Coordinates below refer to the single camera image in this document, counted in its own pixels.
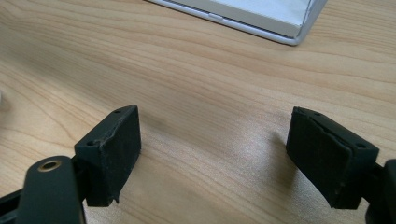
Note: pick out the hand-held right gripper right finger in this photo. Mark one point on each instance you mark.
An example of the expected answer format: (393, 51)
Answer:
(323, 158)

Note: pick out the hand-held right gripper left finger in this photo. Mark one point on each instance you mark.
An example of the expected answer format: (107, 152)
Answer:
(107, 158)

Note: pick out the white flat tray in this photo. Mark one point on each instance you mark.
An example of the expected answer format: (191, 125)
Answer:
(249, 12)

